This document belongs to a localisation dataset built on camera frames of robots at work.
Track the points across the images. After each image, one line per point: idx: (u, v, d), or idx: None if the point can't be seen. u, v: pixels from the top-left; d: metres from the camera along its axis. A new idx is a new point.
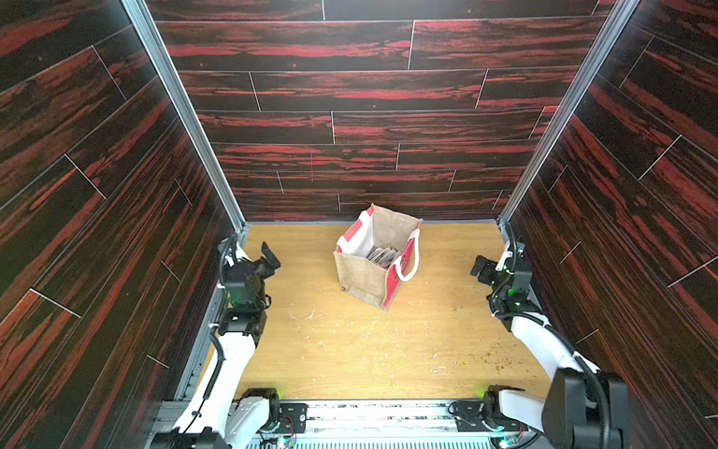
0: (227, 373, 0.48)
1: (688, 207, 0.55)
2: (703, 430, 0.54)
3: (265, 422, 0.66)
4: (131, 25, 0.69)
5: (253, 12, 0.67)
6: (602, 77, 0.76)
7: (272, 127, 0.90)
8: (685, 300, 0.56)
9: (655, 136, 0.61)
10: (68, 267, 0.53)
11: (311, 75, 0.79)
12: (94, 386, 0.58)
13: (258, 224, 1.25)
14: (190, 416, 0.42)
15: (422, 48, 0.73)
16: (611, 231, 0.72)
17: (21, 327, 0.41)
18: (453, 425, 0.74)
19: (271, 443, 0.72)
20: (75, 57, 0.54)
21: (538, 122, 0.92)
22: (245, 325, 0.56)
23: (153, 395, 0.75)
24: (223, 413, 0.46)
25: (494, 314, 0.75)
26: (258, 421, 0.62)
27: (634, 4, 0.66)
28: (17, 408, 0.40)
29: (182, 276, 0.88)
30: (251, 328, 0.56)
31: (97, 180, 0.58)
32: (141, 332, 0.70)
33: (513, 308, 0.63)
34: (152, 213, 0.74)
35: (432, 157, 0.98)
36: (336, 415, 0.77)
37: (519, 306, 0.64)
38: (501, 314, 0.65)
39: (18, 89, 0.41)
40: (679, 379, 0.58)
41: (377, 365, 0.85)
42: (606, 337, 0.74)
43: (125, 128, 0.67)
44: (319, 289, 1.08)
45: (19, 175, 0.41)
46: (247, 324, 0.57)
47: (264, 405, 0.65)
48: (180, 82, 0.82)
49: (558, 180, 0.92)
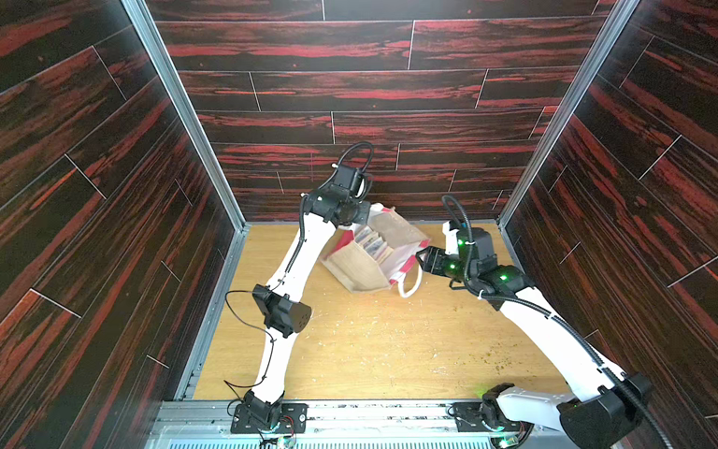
0: (307, 255, 0.56)
1: (688, 207, 0.55)
2: (703, 430, 0.54)
3: (269, 412, 0.67)
4: (131, 25, 0.69)
5: (252, 12, 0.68)
6: (603, 77, 0.76)
7: (271, 126, 0.90)
8: (684, 300, 0.56)
9: (655, 136, 0.61)
10: (67, 267, 0.53)
11: (311, 75, 0.79)
12: (95, 385, 0.58)
13: (257, 224, 1.26)
14: (276, 282, 0.55)
15: (422, 48, 0.73)
16: (610, 230, 0.72)
17: (21, 327, 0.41)
18: (453, 425, 0.74)
19: (271, 443, 0.72)
20: (76, 57, 0.54)
21: (538, 122, 0.92)
22: (330, 206, 0.58)
23: (153, 395, 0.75)
24: (303, 279, 0.58)
25: (480, 296, 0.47)
26: (268, 395, 0.65)
27: (634, 4, 0.66)
28: (16, 408, 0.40)
29: (182, 276, 0.88)
30: (332, 211, 0.57)
31: (97, 181, 0.59)
32: (141, 332, 0.70)
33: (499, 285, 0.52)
34: (152, 213, 0.74)
35: (432, 157, 0.98)
36: (336, 415, 0.77)
37: (506, 280, 0.53)
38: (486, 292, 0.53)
39: (18, 89, 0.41)
40: (678, 378, 0.58)
41: (377, 365, 0.85)
42: (605, 337, 0.75)
43: (125, 128, 0.67)
44: (318, 288, 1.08)
45: (19, 176, 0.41)
46: (333, 208, 0.57)
47: (281, 386, 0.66)
48: (180, 82, 0.82)
49: (558, 180, 0.92)
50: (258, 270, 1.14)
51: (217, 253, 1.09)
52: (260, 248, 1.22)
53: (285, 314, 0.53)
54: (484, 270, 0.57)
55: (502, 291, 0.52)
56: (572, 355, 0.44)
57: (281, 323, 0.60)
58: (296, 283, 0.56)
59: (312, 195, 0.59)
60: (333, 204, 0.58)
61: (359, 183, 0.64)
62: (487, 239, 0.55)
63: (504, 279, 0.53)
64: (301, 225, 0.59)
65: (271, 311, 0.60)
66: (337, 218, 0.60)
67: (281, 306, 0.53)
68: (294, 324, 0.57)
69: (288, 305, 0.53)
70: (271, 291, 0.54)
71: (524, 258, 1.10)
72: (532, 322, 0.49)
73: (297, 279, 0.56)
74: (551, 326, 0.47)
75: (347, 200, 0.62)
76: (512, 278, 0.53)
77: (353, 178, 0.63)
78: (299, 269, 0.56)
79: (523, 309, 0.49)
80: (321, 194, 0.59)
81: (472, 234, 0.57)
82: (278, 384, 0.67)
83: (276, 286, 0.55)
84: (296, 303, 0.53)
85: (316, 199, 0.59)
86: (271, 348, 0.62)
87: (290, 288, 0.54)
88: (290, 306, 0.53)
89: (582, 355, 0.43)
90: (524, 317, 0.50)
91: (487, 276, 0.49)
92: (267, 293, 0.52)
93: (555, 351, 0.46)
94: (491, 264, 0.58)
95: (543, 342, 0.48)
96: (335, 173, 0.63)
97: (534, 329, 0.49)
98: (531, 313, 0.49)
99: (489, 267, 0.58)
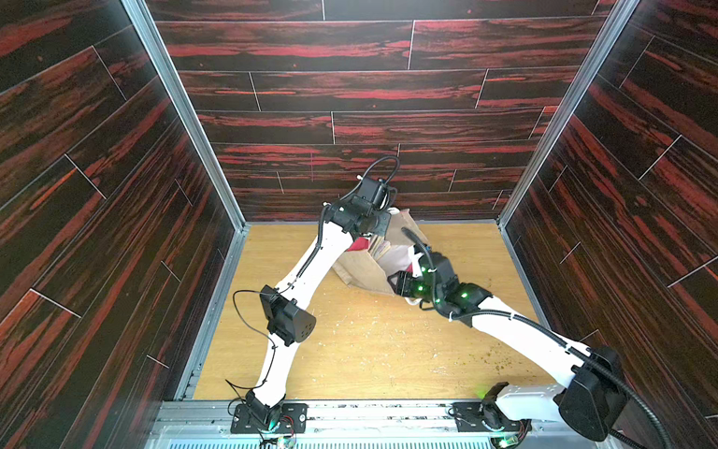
0: (321, 263, 0.55)
1: (688, 207, 0.55)
2: (703, 430, 0.54)
3: (268, 411, 0.65)
4: (131, 25, 0.69)
5: (252, 12, 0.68)
6: (603, 77, 0.76)
7: (271, 126, 0.90)
8: (684, 300, 0.56)
9: (655, 136, 0.61)
10: (67, 267, 0.53)
11: (311, 75, 0.79)
12: (94, 385, 0.58)
13: (258, 224, 1.25)
14: (286, 285, 0.54)
15: (422, 48, 0.73)
16: (611, 230, 0.72)
17: (21, 327, 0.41)
18: (453, 425, 0.74)
19: (271, 443, 0.72)
20: (76, 57, 0.54)
21: (538, 122, 0.92)
22: (349, 218, 0.58)
23: (153, 395, 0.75)
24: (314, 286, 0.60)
25: (451, 318, 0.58)
26: (265, 398, 0.65)
27: (634, 4, 0.66)
28: (16, 408, 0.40)
29: (182, 276, 0.88)
30: (351, 224, 0.57)
31: (97, 180, 0.58)
32: (141, 332, 0.70)
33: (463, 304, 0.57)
34: (152, 214, 0.74)
35: (433, 157, 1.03)
36: (336, 415, 0.77)
37: (466, 296, 0.59)
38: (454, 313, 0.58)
39: (18, 89, 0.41)
40: (678, 378, 0.58)
41: (377, 365, 0.85)
42: (605, 337, 0.75)
43: (125, 128, 0.67)
44: (319, 289, 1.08)
45: (19, 176, 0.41)
46: (352, 221, 0.57)
47: (281, 389, 0.68)
48: (180, 82, 0.82)
49: (558, 180, 0.92)
50: (258, 271, 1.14)
51: (217, 253, 1.09)
52: (261, 248, 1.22)
53: (290, 319, 0.51)
54: (449, 294, 0.62)
55: (466, 309, 0.56)
56: (544, 345, 0.47)
57: (286, 329, 0.55)
58: (304, 287, 0.54)
59: (334, 206, 0.60)
60: (352, 216, 0.58)
61: (382, 196, 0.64)
62: (448, 265, 0.60)
63: (463, 296, 0.59)
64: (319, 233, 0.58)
65: (276, 314, 0.58)
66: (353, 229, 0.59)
67: (285, 310, 0.51)
68: (295, 330, 0.55)
69: (294, 311, 0.51)
70: (279, 295, 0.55)
71: (524, 258, 1.10)
72: (501, 325, 0.52)
73: (308, 284, 0.55)
74: (516, 326, 0.51)
75: (366, 212, 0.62)
76: (472, 295, 0.59)
77: (376, 191, 0.63)
78: (311, 276, 0.55)
79: (485, 318, 0.54)
80: (341, 205, 0.59)
81: (434, 262, 0.61)
82: (279, 387, 0.66)
83: (284, 289, 0.54)
84: (301, 310, 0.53)
85: (337, 210, 0.59)
86: (272, 354, 0.61)
87: (297, 294, 0.53)
88: (295, 311, 0.51)
89: (552, 345, 0.47)
90: (487, 324, 0.55)
91: (453, 298, 0.59)
92: (275, 296, 0.58)
93: (526, 345, 0.49)
94: (453, 285, 0.63)
95: (515, 343, 0.51)
96: (359, 186, 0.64)
97: (504, 334, 0.53)
98: (496, 319, 0.53)
99: (452, 287, 0.62)
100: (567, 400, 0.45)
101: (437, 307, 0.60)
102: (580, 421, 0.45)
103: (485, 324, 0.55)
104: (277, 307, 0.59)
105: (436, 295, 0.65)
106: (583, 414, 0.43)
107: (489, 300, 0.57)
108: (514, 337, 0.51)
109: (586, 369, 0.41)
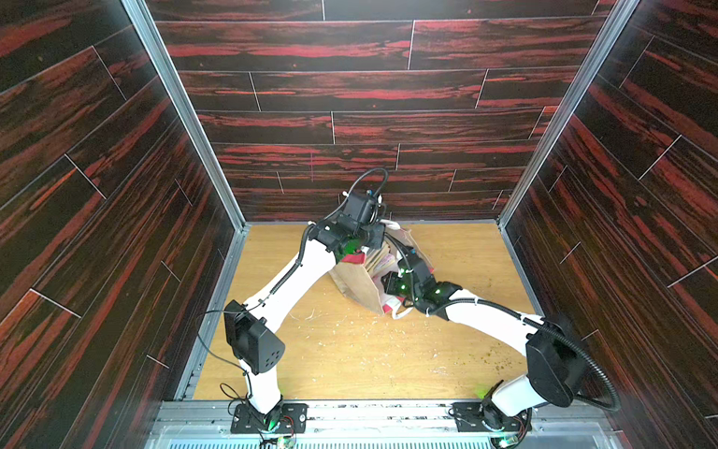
0: (299, 281, 0.50)
1: (688, 207, 0.55)
2: (703, 430, 0.54)
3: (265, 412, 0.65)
4: (131, 25, 0.69)
5: (252, 12, 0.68)
6: (603, 77, 0.76)
7: (271, 126, 0.90)
8: (684, 300, 0.56)
9: (655, 136, 0.61)
10: (68, 267, 0.53)
11: (311, 75, 0.79)
12: (94, 386, 0.58)
13: (258, 224, 1.25)
14: (256, 302, 0.48)
15: (422, 48, 0.73)
16: (611, 230, 0.72)
17: (21, 327, 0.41)
18: (453, 425, 0.74)
19: (271, 443, 0.72)
20: (76, 57, 0.54)
21: (538, 122, 0.92)
22: (332, 240, 0.54)
23: (153, 395, 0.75)
24: (287, 308, 0.51)
25: (427, 314, 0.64)
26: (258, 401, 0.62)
27: (634, 4, 0.66)
28: (16, 408, 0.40)
29: (182, 276, 0.88)
30: (336, 245, 0.54)
31: (97, 180, 0.58)
32: (141, 332, 0.70)
33: (437, 299, 0.63)
34: (152, 213, 0.74)
35: (432, 157, 0.98)
36: (336, 415, 0.77)
37: (440, 293, 0.64)
38: (431, 310, 0.64)
39: (18, 89, 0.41)
40: (678, 378, 0.58)
41: (377, 365, 0.85)
42: (605, 337, 0.75)
43: (125, 128, 0.67)
44: (319, 289, 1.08)
45: (19, 175, 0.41)
46: (337, 243, 0.54)
47: (277, 395, 0.66)
48: (180, 82, 0.82)
49: (558, 180, 0.92)
50: (258, 271, 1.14)
51: (217, 253, 1.09)
52: (261, 248, 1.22)
53: (255, 343, 0.44)
54: (426, 291, 0.68)
55: (440, 302, 0.62)
56: (504, 321, 0.52)
57: (251, 355, 0.47)
58: (277, 307, 0.48)
59: (320, 225, 0.57)
60: (337, 237, 0.55)
61: (370, 212, 0.60)
62: (423, 265, 0.66)
63: (437, 293, 0.65)
64: (301, 248, 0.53)
65: (241, 336, 0.51)
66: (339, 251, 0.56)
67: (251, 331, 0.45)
68: (261, 358, 0.48)
69: (260, 332, 0.45)
70: (247, 312, 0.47)
71: (524, 258, 1.10)
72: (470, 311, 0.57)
73: (280, 303, 0.48)
74: (481, 309, 0.56)
75: (353, 232, 0.59)
76: (445, 290, 0.65)
77: (363, 210, 0.59)
78: (284, 296, 0.49)
79: (457, 308, 0.59)
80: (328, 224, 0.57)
81: (410, 263, 0.67)
82: (275, 392, 0.65)
83: (254, 308, 0.47)
84: (270, 331, 0.49)
85: (323, 228, 0.56)
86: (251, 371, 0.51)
87: (268, 312, 0.47)
88: (262, 334, 0.45)
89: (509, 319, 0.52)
90: (459, 312, 0.59)
91: (430, 295, 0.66)
92: (241, 314, 0.51)
93: (494, 326, 0.53)
94: (430, 282, 0.68)
95: (485, 325, 0.55)
96: (345, 203, 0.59)
97: (475, 318, 0.56)
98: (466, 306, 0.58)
99: (429, 286, 0.68)
100: (532, 369, 0.47)
101: (417, 302, 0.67)
102: (549, 391, 0.47)
103: (453, 312, 0.60)
104: (242, 327, 0.52)
105: (415, 293, 0.70)
106: (548, 382, 0.46)
107: (458, 294, 0.62)
108: (480, 319, 0.55)
109: (545, 340, 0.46)
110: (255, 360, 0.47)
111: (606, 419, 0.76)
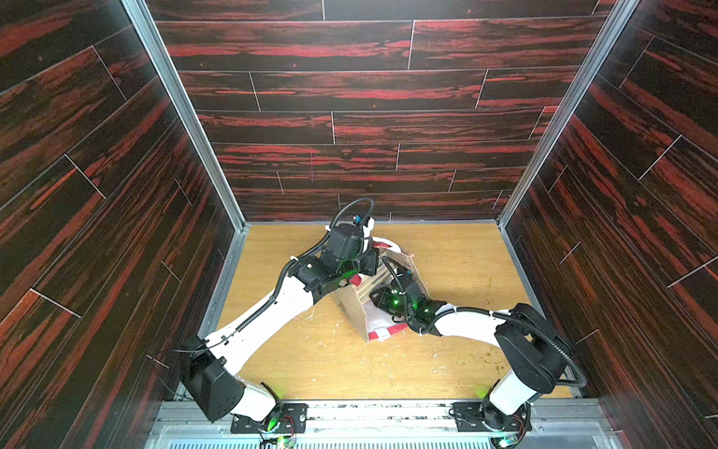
0: (267, 318, 0.47)
1: (688, 207, 0.55)
2: (704, 430, 0.54)
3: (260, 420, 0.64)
4: (131, 25, 0.69)
5: (252, 12, 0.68)
6: (602, 77, 0.76)
7: (271, 126, 0.90)
8: (684, 300, 0.56)
9: (656, 136, 0.61)
10: (67, 267, 0.53)
11: (311, 75, 0.79)
12: (94, 386, 0.58)
13: (258, 224, 1.25)
14: (219, 340, 0.44)
15: (423, 48, 0.73)
16: (611, 230, 0.72)
17: (21, 327, 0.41)
18: (453, 425, 0.74)
19: (270, 443, 0.72)
20: (76, 57, 0.54)
21: (538, 122, 0.92)
22: (311, 280, 0.52)
23: (152, 395, 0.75)
24: (255, 342, 0.47)
25: (420, 333, 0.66)
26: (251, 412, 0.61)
27: (634, 4, 0.66)
28: (17, 407, 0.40)
29: (182, 276, 0.88)
30: (316, 284, 0.51)
31: (97, 181, 0.59)
32: (141, 332, 0.70)
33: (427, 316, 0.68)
34: (152, 213, 0.74)
35: (432, 157, 0.98)
36: (336, 415, 0.77)
37: (430, 311, 0.69)
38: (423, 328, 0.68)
39: (18, 89, 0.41)
40: (679, 379, 0.58)
41: (377, 365, 0.85)
42: (605, 337, 0.75)
43: (124, 128, 0.67)
44: None
45: (19, 176, 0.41)
46: (318, 283, 0.52)
47: (271, 404, 0.65)
48: (180, 82, 0.82)
49: (558, 180, 0.92)
50: (258, 271, 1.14)
51: (217, 253, 1.09)
52: (261, 248, 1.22)
53: (208, 385, 0.40)
54: (418, 311, 0.72)
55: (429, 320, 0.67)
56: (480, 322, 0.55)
57: (202, 398, 0.42)
58: (240, 347, 0.44)
59: (301, 262, 0.55)
60: (320, 276, 0.53)
61: (356, 246, 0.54)
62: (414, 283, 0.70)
63: (428, 312, 0.69)
64: (277, 287, 0.51)
65: (193, 376, 0.46)
66: (323, 289, 0.53)
67: (207, 373, 0.40)
68: (211, 404, 0.43)
69: (216, 374, 0.40)
70: (207, 350, 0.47)
71: (524, 259, 1.10)
72: (455, 321, 0.61)
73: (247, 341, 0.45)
74: (463, 316, 0.60)
75: (337, 267, 0.56)
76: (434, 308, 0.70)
77: (346, 244, 0.55)
78: (251, 332, 0.45)
79: (445, 323, 0.64)
80: (309, 260, 0.56)
81: (402, 283, 0.72)
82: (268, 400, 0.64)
83: (215, 345, 0.43)
84: (227, 374, 0.42)
85: (304, 265, 0.54)
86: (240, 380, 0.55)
87: (227, 352, 0.43)
88: (218, 376, 0.40)
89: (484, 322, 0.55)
90: (448, 326, 0.64)
91: (422, 315, 0.70)
92: (201, 351, 0.47)
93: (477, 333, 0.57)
94: (422, 301, 0.73)
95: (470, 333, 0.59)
96: (327, 238, 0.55)
97: (462, 327, 0.60)
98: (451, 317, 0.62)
99: (421, 304, 0.73)
100: (512, 361, 0.50)
101: (409, 322, 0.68)
102: (533, 380, 0.48)
103: (442, 327, 0.65)
104: (199, 364, 0.47)
105: (408, 312, 0.75)
106: (528, 369, 0.48)
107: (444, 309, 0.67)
108: (461, 327, 0.60)
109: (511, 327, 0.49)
110: (205, 403, 0.42)
111: (606, 419, 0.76)
